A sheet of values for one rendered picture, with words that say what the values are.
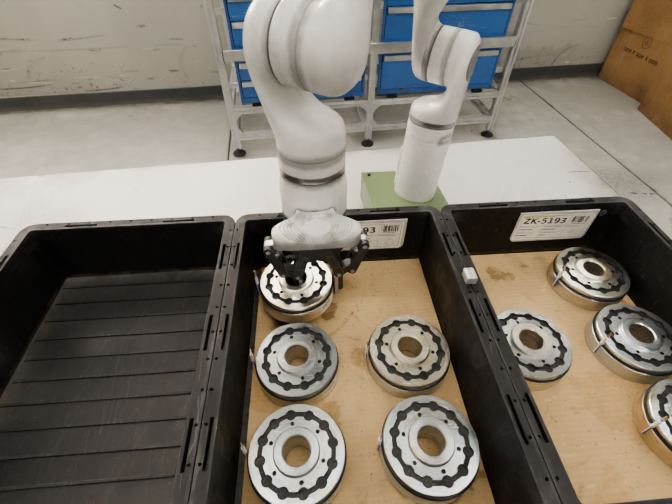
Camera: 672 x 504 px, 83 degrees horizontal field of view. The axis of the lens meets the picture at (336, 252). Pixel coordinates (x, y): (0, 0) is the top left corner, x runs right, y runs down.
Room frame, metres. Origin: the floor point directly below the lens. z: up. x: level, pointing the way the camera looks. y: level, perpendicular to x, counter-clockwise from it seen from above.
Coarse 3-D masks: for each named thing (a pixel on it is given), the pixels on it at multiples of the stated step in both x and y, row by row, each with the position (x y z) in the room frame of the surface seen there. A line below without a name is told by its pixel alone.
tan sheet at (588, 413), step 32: (480, 256) 0.43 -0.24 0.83; (512, 256) 0.43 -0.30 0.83; (544, 256) 0.43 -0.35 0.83; (512, 288) 0.37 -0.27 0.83; (544, 288) 0.37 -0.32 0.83; (576, 320) 0.31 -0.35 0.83; (576, 352) 0.26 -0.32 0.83; (576, 384) 0.21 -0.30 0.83; (608, 384) 0.21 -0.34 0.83; (640, 384) 0.21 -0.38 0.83; (544, 416) 0.17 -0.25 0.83; (576, 416) 0.17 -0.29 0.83; (608, 416) 0.17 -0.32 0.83; (576, 448) 0.14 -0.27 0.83; (608, 448) 0.14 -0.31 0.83; (640, 448) 0.14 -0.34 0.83; (576, 480) 0.10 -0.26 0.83; (608, 480) 0.10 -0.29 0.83; (640, 480) 0.10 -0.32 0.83
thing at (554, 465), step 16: (448, 208) 0.44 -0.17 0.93; (464, 208) 0.44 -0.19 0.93; (480, 208) 0.44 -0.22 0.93; (496, 208) 0.44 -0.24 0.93; (512, 208) 0.44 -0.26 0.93; (528, 208) 0.44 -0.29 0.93; (544, 208) 0.44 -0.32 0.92; (640, 208) 0.44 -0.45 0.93; (448, 224) 0.40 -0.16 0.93; (656, 224) 0.40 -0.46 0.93; (464, 256) 0.34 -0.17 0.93; (480, 288) 0.29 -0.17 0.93; (480, 304) 0.26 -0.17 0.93; (496, 320) 0.24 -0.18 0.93; (496, 336) 0.22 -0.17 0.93; (512, 352) 0.20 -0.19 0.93; (512, 368) 0.18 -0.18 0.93; (512, 384) 0.17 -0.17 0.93; (528, 400) 0.15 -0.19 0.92; (528, 416) 0.13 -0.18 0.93; (544, 432) 0.12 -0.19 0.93; (544, 448) 0.11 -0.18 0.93; (560, 464) 0.09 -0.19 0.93; (560, 480) 0.08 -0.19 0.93; (560, 496) 0.07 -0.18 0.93; (576, 496) 0.07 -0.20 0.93
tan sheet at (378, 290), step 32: (352, 288) 0.37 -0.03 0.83; (384, 288) 0.37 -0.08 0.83; (416, 288) 0.37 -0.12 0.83; (320, 320) 0.31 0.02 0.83; (352, 320) 0.31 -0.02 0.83; (256, 352) 0.26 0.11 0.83; (352, 352) 0.26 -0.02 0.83; (256, 384) 0.21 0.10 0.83; (352, 384) 0.21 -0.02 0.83; (448, 384) 0.21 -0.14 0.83; (256, 416) 0.17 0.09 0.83; (352, 416) 0.17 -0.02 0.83; (384, 416) 0.17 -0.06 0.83; (352, 448) 0.14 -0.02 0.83; (352, 480) 0.10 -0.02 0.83; (384, 480) 0.10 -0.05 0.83; (480, 480) 0.10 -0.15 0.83
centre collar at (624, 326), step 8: (624, 320) 0.28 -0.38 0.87; (632, 320) 0.28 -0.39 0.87; (640, 320) 0.28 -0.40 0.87; (624, 328) 0.27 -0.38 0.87; (648, 328) 0.27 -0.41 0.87; (656, 328) 0.27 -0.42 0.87; (624, 336) 0.26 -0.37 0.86; (632, 336) 0.26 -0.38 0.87; (656, 336) 0.26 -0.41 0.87; (632, 344) 0.25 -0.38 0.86; (640, 344) 0.25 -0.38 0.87; (648, 344) 0.25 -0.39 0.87; (656, 344) 0.25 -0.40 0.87
